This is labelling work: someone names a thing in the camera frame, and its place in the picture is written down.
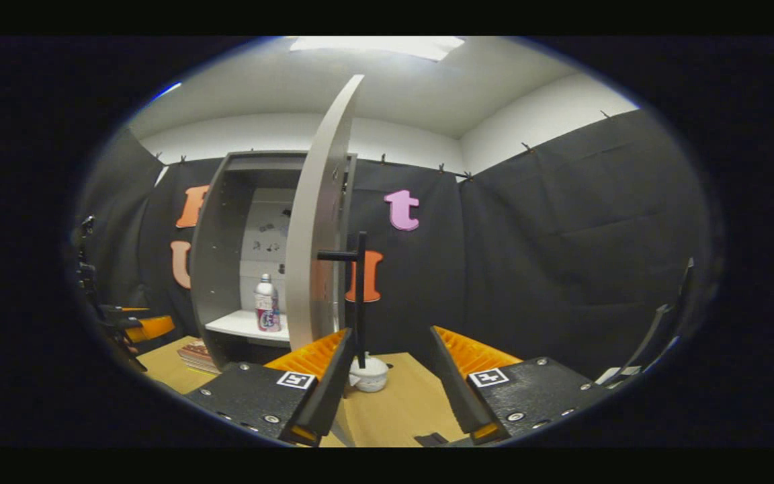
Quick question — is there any white round object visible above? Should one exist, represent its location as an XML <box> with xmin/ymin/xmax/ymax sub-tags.
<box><xmin>349</xmin><ymin>355</ymin><xmax>389</xmax><ymax>393</ymax></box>

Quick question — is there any black door handle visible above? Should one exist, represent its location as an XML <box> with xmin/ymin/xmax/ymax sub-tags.
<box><xmin>316</xmin><ymin>232</ymin><xmax>369</xmax><ymax>370</ymax></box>

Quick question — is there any black backdrop cloth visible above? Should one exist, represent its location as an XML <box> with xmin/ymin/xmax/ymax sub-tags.
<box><xmin>77</xmin><ymin>108</ymin><xmax>714</xmax><ymax>404</ymax></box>

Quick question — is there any black chair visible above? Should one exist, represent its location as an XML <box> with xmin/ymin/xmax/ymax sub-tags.
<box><xmin>605</xmin><ymin>257</ymin><xmax>697</xmax><ymax>387</ymax></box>

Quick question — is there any white cabinet shelf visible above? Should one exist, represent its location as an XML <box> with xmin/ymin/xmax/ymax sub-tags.
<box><xmin>206</xmin><ymin>309</ymin><xmax>290</xmax><ymax>347</ymax></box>

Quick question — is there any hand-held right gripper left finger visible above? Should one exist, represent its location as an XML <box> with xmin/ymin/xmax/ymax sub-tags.
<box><xmin>184</xmin><ymin>327</ymin><xmax>359</xmax><ymax>448</ymax></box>

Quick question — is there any large ceiling light panel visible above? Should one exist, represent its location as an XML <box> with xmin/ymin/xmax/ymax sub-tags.
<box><xmin>290</xmin><ymin>36</ymin><xmax>465</xmax><ymax>61</ymax></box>

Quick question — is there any white paper sheet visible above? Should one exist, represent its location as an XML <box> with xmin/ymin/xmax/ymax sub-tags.
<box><xmin>595</xmin><ymin>366</ymin><xmax>643</xmax><ymax>385</ymax></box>

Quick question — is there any stack of books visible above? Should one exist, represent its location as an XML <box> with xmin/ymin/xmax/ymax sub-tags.
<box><xmin>177</xmin><ymin>339</ymin><xmax>222</xmax><ymax>375</ymax></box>

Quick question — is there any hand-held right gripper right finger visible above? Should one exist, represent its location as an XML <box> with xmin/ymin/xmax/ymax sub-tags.
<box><xmin>429</xmin><ymin>326</ymin><xmax>621</xmax><ymax>446</ymax></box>

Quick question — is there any small plastic bottle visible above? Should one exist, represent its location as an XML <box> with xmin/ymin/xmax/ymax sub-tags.
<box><xmin>255</xmin><ymin>273</ymin><xmax>282</xmax><ymax>333</ymax></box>

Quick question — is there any grey cabinet door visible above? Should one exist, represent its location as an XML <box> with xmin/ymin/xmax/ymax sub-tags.
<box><xmin>284</xmin><ymin>74</ymin><xmax>366</xmax><ymax>354</ymax></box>

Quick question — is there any dark grey cabinet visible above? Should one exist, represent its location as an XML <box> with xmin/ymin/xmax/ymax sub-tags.
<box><xmin>189</xmin><ymin>149</ymin><xmax>359</xmax><ymax>372</ymax></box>

